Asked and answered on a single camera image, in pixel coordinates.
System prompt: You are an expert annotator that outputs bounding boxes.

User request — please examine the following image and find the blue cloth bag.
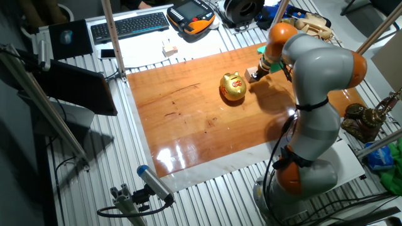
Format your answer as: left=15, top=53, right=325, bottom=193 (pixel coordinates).
left=255, top=2, right=285, bottom=31

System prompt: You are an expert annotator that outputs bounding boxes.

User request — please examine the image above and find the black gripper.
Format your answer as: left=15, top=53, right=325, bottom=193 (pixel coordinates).
left=251, top=62, right=271, bottom=82

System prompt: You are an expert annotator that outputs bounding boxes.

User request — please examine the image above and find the grey computer mouse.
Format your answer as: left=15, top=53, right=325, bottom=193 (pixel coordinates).
left=59, top=30, right=73, bottom=45

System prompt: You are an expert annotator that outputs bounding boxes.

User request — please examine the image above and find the white round object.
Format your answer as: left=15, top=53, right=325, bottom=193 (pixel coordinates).
left=208, top=14, right=220, bottom=31

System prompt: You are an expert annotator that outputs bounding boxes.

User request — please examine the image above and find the green cloth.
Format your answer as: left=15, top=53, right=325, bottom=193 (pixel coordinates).
left=378, top=143, right=402, bottom=196

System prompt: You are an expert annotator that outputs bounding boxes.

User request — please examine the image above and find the pale wooden cube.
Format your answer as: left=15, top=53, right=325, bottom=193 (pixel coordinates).
left=244, top=66, right=259, bottom=84

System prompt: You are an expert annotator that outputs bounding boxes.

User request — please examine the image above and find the golden piggy bank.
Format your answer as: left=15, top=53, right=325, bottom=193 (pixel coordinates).
left=219, top=72, right=247, bottom=102

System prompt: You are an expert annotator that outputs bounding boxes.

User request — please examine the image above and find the silver depth camera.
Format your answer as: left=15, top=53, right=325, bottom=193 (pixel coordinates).
left=37, top=39, right=52, bottom=72

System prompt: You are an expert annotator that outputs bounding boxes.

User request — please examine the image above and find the black mouse pad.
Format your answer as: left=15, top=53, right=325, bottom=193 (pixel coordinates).
left=48, top=19, right=94, bottom=61

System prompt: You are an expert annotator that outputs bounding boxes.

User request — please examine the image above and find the grey aluminium profile mount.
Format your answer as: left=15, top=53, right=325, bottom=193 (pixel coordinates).
left=109, top=183, right=148, bottom=226

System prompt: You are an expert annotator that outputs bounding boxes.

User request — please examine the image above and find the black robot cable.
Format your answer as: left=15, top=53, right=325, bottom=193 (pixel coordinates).
left=261, top=112, right=298, bottom=226

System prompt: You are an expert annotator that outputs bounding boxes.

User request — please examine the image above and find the blue tissue packet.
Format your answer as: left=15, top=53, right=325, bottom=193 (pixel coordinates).
left=365, top=141, right=394, bottom=171

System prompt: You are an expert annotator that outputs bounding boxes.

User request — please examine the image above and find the glossy wooden board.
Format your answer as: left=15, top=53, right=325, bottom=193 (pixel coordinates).
left=126, top=42, right=367, bottom=178

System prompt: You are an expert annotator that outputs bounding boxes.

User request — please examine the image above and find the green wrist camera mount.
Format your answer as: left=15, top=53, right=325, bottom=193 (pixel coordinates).
left=256, top=45, right=285, bottom=74

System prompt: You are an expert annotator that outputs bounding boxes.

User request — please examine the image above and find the white printed paper sheet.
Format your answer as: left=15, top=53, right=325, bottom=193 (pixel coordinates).
left=118, top=27, right=229, bottom=69

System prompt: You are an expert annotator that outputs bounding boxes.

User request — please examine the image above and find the black office chair base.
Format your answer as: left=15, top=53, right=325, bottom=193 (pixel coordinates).
left=340, top=0, right=402, bottom=19

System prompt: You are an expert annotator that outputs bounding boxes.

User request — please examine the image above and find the black smartphone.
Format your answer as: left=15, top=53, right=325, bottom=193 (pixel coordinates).
left=98, top=48, right=117, bottom=60

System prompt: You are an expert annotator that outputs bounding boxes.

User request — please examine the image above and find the upright aluminium frame post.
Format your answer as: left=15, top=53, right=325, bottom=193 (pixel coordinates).
left=100, top=0, right=128, bottom=82

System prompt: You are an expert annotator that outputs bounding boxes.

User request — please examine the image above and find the slanted aluminium frame bar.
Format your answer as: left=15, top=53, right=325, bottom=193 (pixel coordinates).
left=356, top=1, right=402, bottom=56
left=269, top=0, right=291, bottom=30
left=356, top=127, right=402, bottom=159
left=0, top=43, right=91, bottom=172

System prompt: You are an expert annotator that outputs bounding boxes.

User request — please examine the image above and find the small wooden block puzzle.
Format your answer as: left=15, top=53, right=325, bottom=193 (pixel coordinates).
left=161, top=39, right=179, bottom=58

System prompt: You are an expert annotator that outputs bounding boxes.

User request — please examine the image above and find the black flat monitor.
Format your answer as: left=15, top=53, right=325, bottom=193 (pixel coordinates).
left=31, top=59, right=119, bottom=117

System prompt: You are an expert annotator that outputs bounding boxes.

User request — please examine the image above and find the beige vintage telephone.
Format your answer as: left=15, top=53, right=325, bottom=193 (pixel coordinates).
left=281, top=12, right=334, bottom=42

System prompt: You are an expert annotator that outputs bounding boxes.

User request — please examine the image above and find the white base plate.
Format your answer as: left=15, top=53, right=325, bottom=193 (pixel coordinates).
left=309, top=139, right=367, bottom=192

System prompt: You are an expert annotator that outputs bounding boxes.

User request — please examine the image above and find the black computer keyboard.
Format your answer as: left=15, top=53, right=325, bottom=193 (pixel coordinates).
left=90, top=11, right=171, bottom=45

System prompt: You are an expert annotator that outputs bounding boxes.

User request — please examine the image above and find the beige cardboard panel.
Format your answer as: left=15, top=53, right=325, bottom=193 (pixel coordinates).
left=370, top=30, right=402, bottom=92

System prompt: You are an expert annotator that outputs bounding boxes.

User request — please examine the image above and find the black camera cable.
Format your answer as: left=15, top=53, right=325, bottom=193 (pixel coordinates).
left=96, top=200, right=172, bottom=218

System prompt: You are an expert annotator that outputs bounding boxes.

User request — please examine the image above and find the orange and black teach pendant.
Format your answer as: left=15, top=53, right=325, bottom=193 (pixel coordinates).
left=166, top=0, right=217, bottom=35

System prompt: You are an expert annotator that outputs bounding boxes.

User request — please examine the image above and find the silver camera with blue cap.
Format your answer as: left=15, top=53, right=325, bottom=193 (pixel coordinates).
left=136, top=164, right=175, bottom=205

